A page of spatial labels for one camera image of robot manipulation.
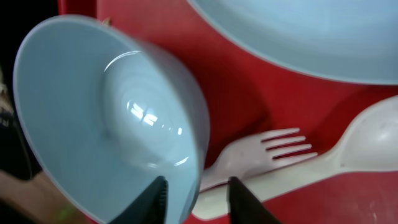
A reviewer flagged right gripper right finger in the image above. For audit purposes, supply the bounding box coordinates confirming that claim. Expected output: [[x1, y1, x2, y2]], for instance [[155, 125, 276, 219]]
[[228, 177, 281, 224]]

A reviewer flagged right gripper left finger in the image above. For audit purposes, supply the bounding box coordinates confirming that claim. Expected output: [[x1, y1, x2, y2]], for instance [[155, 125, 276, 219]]
[[109, 176, 168, 224]]

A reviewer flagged white plastic fork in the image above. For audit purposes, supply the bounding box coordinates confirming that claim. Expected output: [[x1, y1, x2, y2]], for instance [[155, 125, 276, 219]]
[[200, 128, 318, 192]]

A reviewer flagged light blue bowl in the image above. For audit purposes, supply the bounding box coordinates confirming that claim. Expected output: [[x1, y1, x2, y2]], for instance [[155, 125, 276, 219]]
[[12, 15, 210, 223]]

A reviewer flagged white plastic spoon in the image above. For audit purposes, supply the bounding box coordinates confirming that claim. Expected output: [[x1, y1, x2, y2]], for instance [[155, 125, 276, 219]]
[[191, 95, 398, 221]]

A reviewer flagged light blue plate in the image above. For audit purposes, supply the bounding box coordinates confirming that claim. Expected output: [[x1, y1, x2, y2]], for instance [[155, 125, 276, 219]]
[[189, 0, 397, 85]]

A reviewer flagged red serving tray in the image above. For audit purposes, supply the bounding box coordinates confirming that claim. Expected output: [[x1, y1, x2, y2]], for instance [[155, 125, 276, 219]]
[[58, 0, 397, 223]]

